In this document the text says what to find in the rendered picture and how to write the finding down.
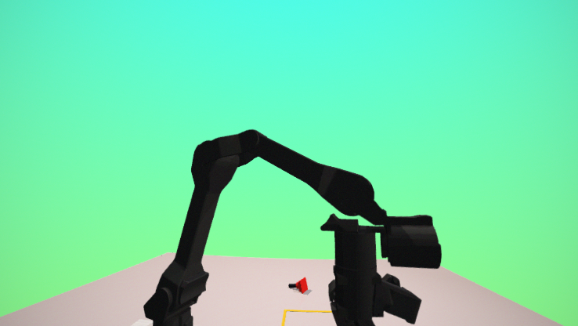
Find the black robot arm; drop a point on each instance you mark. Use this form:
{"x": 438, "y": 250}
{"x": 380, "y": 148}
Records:
{"x": 407, "y": 241}

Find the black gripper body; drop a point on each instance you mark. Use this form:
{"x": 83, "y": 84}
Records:
{"x": 352, "y": 292}

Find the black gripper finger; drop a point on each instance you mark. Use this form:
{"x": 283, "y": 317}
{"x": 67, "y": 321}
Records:
{"x": 340, "y": 321}

